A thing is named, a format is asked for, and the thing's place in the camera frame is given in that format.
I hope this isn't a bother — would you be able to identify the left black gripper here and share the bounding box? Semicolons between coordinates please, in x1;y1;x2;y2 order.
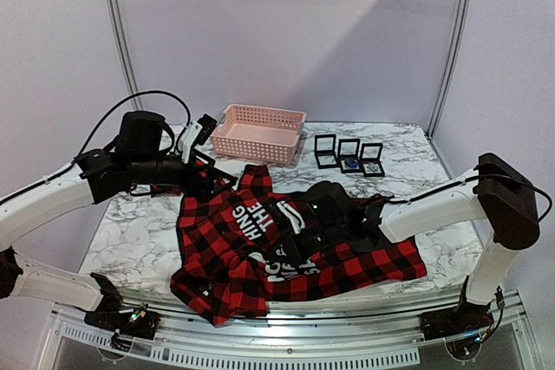
131;148;238;203

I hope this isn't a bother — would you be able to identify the red black plaid shirt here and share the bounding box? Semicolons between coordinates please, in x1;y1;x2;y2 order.
170;165;427;327

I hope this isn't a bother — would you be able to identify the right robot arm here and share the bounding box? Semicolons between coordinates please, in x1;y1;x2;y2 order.
272;153;540;332

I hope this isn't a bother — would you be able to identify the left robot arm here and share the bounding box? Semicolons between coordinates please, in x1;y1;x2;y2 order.
1;111;217;330

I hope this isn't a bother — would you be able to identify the pink plastic basket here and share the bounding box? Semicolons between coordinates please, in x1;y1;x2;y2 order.
211;104;306;166

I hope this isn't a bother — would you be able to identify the black display box middle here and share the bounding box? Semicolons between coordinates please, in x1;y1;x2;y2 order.
337;139;362;174

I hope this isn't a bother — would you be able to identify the black display box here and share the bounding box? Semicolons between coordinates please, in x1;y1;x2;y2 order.
337;139;362;174
314;133;339;169
359;143;385;178

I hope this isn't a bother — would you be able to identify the black display box left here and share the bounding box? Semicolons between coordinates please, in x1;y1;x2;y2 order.
314;133;339;169

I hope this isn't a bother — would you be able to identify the black display box right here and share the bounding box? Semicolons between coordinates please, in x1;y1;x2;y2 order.
359;143;385;178

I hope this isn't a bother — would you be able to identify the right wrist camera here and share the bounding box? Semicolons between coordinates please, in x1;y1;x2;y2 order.
271;201;306;236

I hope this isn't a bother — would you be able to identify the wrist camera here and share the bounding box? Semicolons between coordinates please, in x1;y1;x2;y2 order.
174;114;218;164
271;201;306;236

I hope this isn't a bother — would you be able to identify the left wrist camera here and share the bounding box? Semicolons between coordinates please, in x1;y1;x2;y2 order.
174;114;218;164

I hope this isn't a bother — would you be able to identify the aluminium front rail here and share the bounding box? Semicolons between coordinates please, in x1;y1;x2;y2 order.
38;289;542;369

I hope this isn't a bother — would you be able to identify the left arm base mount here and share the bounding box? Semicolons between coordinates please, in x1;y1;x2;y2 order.
84;273;161;353

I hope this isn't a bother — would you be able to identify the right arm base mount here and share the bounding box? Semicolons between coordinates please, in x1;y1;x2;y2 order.
419;299;504;361

